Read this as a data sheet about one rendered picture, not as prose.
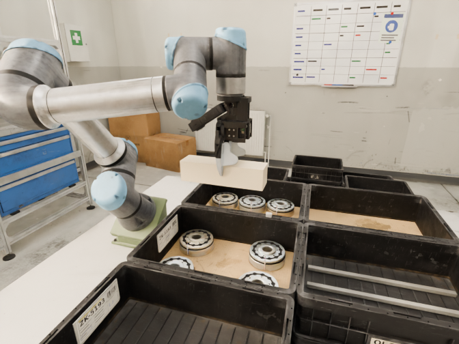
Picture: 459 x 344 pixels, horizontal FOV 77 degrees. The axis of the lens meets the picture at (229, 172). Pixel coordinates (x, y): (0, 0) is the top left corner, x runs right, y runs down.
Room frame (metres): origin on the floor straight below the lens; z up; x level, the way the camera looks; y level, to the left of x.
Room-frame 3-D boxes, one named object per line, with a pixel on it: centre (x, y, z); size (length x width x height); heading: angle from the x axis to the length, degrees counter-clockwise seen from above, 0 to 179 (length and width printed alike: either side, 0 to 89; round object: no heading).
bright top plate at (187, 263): (0.61, 0.14, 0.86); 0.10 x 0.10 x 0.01
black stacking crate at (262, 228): (0.65, 0.02, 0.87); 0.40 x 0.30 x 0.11; 74
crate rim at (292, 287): (0.65, 0.02, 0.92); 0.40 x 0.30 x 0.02; 74
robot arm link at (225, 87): (0.76, 0.00, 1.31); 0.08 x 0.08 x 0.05
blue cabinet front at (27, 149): (2.16, 1.53, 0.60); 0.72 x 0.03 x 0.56; 162
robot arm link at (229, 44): (0.76, 0.00, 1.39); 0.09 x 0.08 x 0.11; 96
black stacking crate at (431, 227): (0.82, -0.45, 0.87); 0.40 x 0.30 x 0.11; 74
